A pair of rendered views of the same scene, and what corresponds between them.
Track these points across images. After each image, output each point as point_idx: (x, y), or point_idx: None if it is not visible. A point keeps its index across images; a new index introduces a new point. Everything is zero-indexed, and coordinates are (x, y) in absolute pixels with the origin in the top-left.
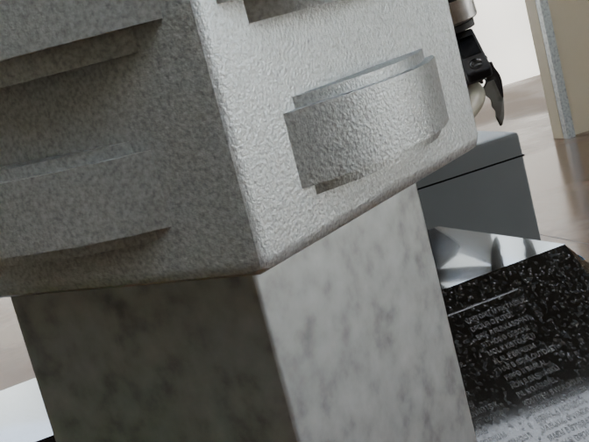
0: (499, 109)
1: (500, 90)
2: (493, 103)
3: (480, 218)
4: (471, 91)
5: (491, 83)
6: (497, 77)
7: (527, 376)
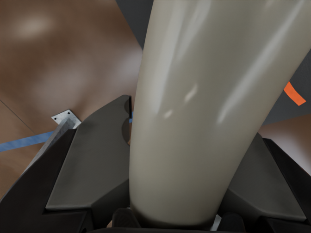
0: (110, 107)
1: (59, 148)
2: (116, 123)
3: None
4: (288, 54)
5: (76, 190)
6: (15, 211)
7: None
